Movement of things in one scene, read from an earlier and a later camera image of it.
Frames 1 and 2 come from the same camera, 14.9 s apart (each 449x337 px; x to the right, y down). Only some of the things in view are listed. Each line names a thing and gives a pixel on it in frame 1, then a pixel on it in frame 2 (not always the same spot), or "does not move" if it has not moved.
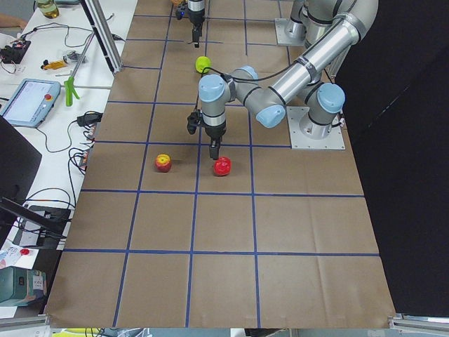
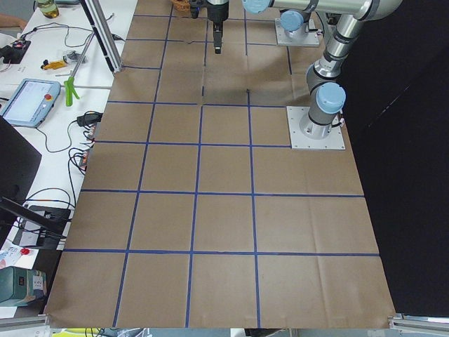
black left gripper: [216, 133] → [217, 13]
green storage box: [19, 287] does not move
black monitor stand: [21, 222] does not move
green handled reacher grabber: [69, 85] does not move
